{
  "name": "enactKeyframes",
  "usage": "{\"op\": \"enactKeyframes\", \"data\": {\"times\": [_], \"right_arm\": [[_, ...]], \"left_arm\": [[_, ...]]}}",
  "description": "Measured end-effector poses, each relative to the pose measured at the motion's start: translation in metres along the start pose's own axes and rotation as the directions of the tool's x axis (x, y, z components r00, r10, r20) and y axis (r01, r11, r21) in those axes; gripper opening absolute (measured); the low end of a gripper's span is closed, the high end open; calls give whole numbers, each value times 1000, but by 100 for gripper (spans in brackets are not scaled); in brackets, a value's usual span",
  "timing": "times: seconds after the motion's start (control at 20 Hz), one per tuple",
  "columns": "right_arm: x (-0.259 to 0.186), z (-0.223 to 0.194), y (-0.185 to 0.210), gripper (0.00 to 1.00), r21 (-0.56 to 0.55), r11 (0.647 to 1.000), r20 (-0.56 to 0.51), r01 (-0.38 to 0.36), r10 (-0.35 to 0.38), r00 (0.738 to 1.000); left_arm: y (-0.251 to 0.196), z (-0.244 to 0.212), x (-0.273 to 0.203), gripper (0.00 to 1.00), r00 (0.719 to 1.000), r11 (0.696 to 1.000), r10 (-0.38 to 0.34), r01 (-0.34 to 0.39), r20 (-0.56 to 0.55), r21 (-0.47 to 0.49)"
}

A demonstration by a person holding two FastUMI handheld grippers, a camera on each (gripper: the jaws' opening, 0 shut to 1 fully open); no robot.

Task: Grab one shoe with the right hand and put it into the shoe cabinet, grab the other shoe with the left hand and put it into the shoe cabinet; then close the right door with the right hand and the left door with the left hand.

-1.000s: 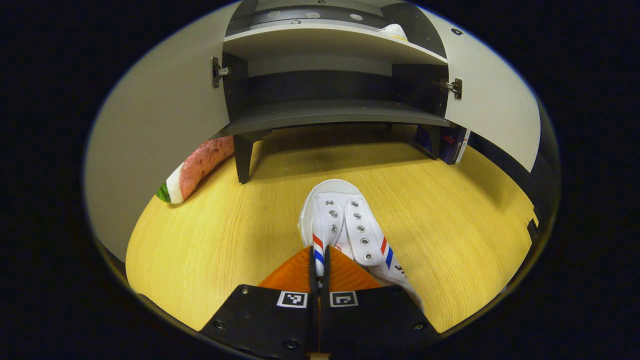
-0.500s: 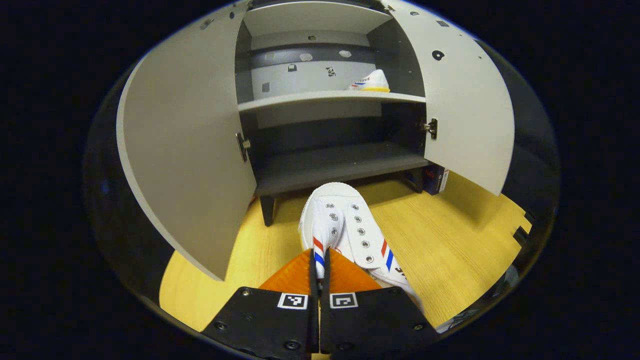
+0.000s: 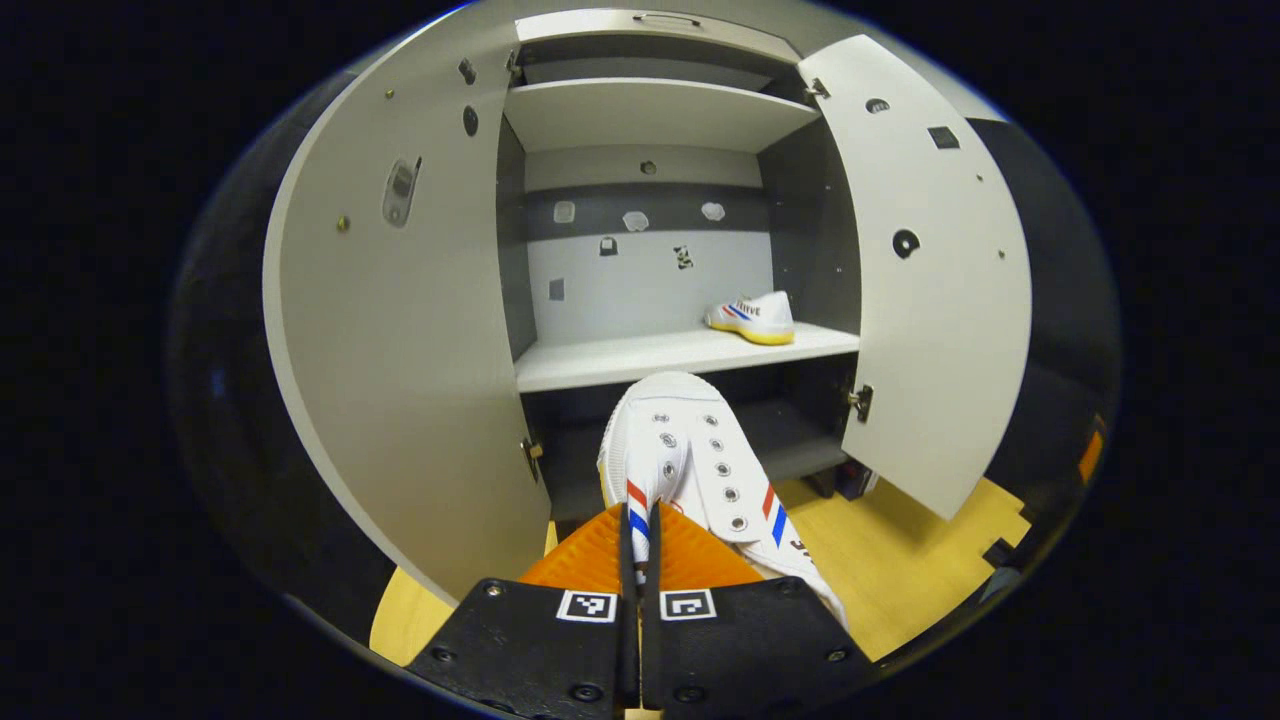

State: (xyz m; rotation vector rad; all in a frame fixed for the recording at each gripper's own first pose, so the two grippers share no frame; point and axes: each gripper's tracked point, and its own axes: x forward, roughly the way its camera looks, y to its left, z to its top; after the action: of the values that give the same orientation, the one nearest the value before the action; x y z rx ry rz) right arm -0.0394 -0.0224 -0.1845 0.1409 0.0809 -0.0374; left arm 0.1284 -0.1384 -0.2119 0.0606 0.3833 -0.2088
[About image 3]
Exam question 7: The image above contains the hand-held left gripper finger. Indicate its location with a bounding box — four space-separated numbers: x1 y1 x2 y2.
405 503 641 720
640 500 873 720

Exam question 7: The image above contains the white cabinet door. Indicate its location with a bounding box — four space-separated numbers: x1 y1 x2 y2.
797 35 1033 521
262 25 553 606

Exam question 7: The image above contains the white striped shoe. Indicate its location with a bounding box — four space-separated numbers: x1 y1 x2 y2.
703 291 797 347
597 372 849 631

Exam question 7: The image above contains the white shoe cabinet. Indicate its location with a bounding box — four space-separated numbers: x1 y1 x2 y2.
495 8 866 526

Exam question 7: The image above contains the white cabinet shelf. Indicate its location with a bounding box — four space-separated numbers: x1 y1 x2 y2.
503 78 823 153
515 322 861 393
520 57 791 89

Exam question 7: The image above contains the black backdrop cloth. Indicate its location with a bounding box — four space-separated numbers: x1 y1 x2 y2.
168 75 1123 641

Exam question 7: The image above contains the grey box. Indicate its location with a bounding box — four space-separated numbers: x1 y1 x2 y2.
836 460 881 501

